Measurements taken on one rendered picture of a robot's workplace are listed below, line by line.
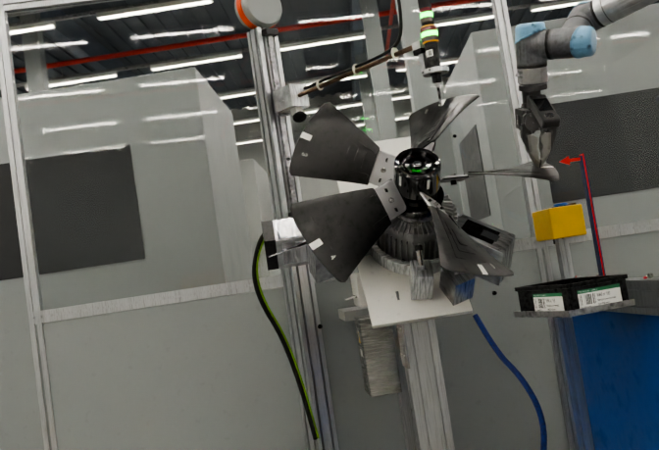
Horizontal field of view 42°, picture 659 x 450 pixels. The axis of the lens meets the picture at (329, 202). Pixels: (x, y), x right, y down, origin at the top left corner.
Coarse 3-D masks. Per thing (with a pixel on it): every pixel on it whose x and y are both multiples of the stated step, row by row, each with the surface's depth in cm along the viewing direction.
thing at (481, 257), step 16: (432, 208) 209; (448, 224) 206; (448, 240) 200; (464, 240) 204; (448, 256) 195; (464, 256) 198; (480, 256) 202; (464, 272) 194; (480, 272) 196; (496, 272) 200; (512, 272) 205
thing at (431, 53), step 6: (432, 42) 223; (426, 48) 224; (432, 48) 223; (426, 54) 224; (432, 54) 223; (438, 54) 223; (432, 60) 223; (438, 60) 223; (432, 66) 223; (432, 78) 223; (438, 78) 223
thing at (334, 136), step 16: (320, 112) 234; (336, 112) 232; (304, 128) 234; (320, 128) 232; (336, 128) 230; (352, 128) 229; (304, 144) 233; (320, 144) 231; (336, 144) 229; (352, 144) 227; (368, 144) 226; (304, 160) 232; (320, 160) 230; (336, 160) 229; (352, 160) 227; (368, 160) 225; (304, 176) 231; (320, 176) 230; (336, 176) 229; (352, 176) 227; (368, 176) 226
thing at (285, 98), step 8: (280, 88) 270; (288, 88) 267; (296, 88) 268; (280, 96) 270; (288, 96) 267; (296, 96) 268; (304, 96) 270; (280, 104) 271; (288, 104) 267; (296, 104) 267; (304, 104) 269; (280, 112) 274; (288, 112) 275
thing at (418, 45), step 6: (414, 42) 227; (420, 42) 226; (414, 48) 227; (420, 48) 225; (414, 54) 227; (420, 54) 226; (420, 60) 226; (426, 60) 225; (420, 66) 226; (426, 66) 225; (438, 66) 221; (444, 66) 221; (426, 72) 222; (432, 72) 221; (438, 72) 222; (444, 72) 223
